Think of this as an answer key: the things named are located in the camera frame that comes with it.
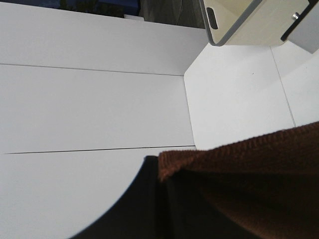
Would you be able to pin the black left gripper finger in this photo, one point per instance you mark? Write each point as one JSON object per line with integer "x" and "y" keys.
{"x": 150, "y": 209}

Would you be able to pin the brown towel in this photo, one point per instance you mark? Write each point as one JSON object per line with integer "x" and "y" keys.
{"x": 267, "y": 185}

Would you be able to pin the beige plastic bin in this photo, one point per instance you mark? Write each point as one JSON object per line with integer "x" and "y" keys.
{"x": 252, "y": 22}

